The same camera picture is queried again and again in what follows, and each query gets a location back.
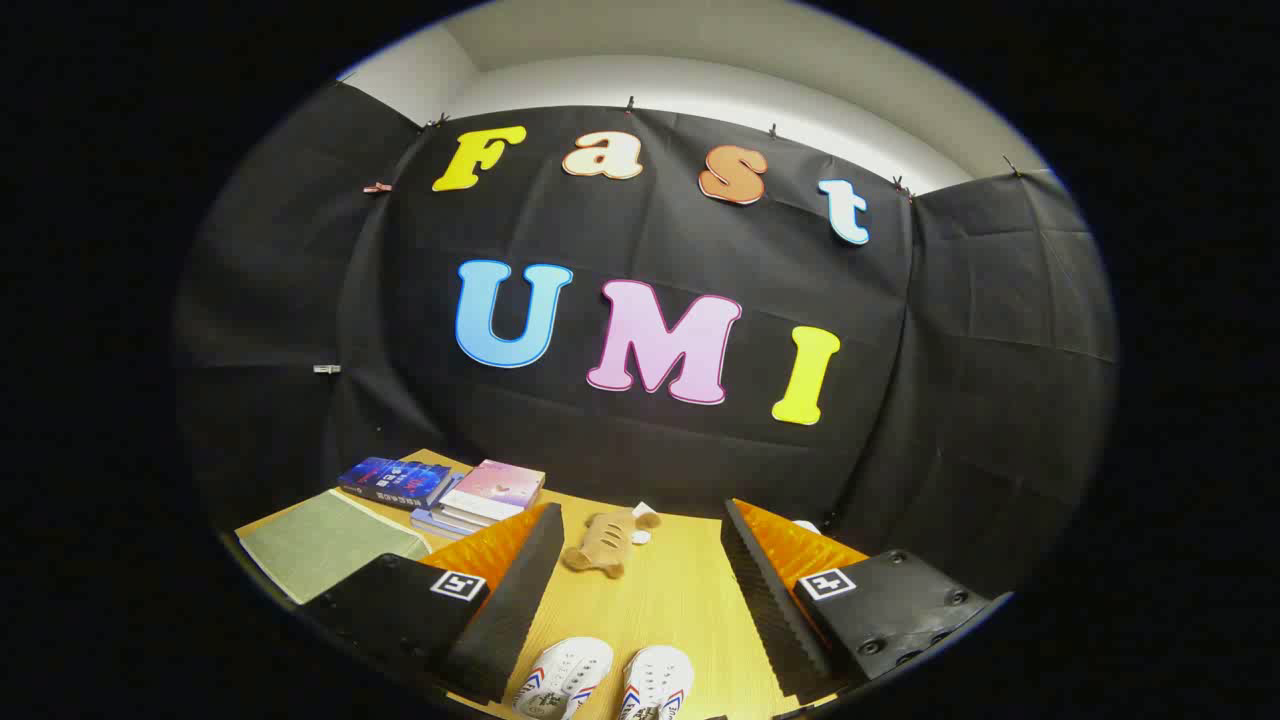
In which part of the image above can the brown plush toy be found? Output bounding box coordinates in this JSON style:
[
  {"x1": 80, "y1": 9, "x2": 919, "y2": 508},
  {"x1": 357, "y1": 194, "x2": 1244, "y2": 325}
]
[{"x1": 562, "y1": 503, "x2": 663, "y2": 579}]

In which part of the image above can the white canvas shoe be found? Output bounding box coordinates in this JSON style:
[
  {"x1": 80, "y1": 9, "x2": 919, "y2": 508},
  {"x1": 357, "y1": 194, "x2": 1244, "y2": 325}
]
[
  {"x1": 617, "y1": 645, "x2": 695, "y2": 720},
  {"x1": 512, "y1": 637, "x2": 615, "y2": 720}
]

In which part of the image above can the dark blue book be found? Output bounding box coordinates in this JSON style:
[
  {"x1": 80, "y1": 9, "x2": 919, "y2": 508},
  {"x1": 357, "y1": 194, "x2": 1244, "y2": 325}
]
[{"x1": 338, "y1": 457, "x2": 453, "y2": 510}]

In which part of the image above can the pale blue book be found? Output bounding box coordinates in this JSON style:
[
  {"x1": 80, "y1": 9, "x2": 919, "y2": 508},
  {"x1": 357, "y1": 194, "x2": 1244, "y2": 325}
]
[{"x1": 410, "y1": 508, "x2": 491, "y2": 541}]

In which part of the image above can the pink cover book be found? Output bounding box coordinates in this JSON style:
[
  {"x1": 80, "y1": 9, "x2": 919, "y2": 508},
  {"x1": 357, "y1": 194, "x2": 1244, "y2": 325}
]
[{"x1": 440, "y1": 460, "x2": 546, "y2": 522}]

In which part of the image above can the grey paperback book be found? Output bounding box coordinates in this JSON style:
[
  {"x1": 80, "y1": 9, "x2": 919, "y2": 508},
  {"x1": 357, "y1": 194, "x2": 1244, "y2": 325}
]
[{"x1": 432, "y1": 503, "x2": 513, "y2": 531}]

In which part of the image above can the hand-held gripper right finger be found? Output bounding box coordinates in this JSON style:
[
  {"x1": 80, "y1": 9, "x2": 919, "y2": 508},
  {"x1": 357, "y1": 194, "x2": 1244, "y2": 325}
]
[{"x1": 720, "y1": 498, "x2": 1011, "y2": 701}]

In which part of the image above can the black backdrop cloth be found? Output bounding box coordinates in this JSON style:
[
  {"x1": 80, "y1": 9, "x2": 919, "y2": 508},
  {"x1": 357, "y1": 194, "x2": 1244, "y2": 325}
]
[{"x1": 175, "y1": 80, "x2": 1119, "y2": 601}]

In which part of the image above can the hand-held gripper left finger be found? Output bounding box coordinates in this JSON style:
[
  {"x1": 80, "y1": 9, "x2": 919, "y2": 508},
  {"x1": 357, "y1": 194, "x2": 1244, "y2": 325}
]
[{"x1": 300, "y1": 503, "x2": 566, "y2": 704}]

